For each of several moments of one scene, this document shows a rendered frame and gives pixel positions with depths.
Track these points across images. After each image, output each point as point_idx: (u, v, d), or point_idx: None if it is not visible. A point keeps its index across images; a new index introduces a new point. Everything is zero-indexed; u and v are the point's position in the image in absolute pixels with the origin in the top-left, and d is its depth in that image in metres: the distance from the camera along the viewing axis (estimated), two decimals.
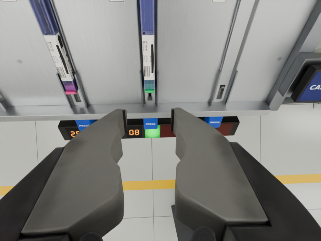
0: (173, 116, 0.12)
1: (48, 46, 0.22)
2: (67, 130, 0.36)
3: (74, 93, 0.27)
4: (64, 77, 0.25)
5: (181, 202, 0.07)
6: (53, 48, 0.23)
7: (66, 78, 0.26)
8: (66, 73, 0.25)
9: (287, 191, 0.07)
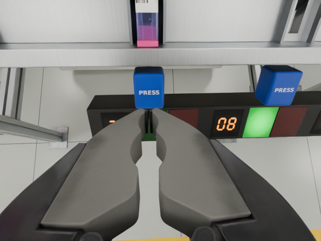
0: (152, 118, 0.12)
1: None
2: (103, 117, 0.19)
3: (155, 46, 0.13)
4: (144, 1, 0.12)
5: (166, 204, 0.07)
6: None
7: (146, 5, 0.12)
8: None
9: (266, 183, 0.07)
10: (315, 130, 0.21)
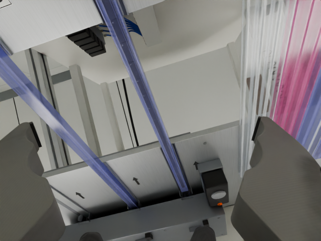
0: (258, 125, 0.11)
1: None
2: None
3: None
4: None
5: (239, 207, 0.07)
6: None
7: None
8: None
9: None
10: None
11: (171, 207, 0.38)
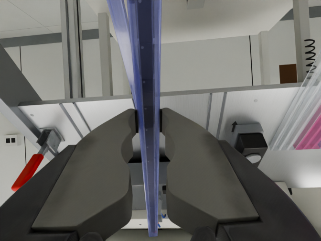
0: (161, 117, 0.12)
1: None
2: None
3: None
4: None
5: (173, 203, 0.07)
6: None
7: None
8: None
9: (275, 186, 0.07)
10: None
11: None
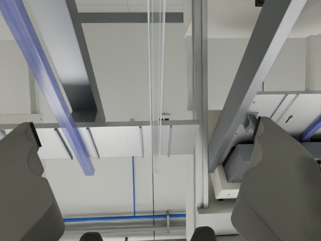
0: (258, 125, 0.11)
1: None
2: None
3: None
4: None
5: (239, 207, 0.07)
6: None
7: None
8: None
9: None
10: None
11: None
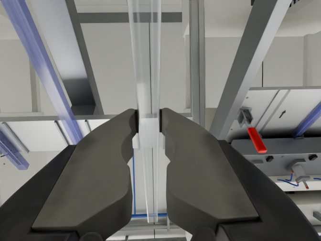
0: (161, 117, 0.12)
1: None
2: None
3: None
4: None
5: (173, 203, 0.07)
6: None
7: None
8: None
9: (275, 186, 0.07)
10: None
11: None
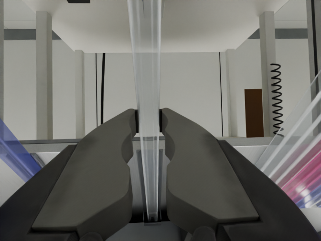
0: (161, 117, 0.12)
1: None
2: None
3: None
4: None
5: (173, 203, 0.07)
6: None
7: None
8: None
9: (275, 186, 0.07)
10: None
11: (127, 234, 0.26)
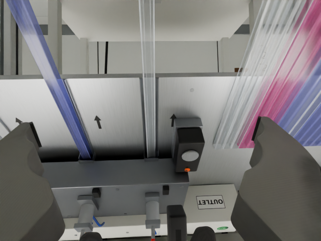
0: (258, 125, 0.11)
1: None
2: None
3: None
4: None
5: (239, 207, 0.07)
6: None
7: None
8: None
9: None
10: None
11: (131, 166, 0.32)
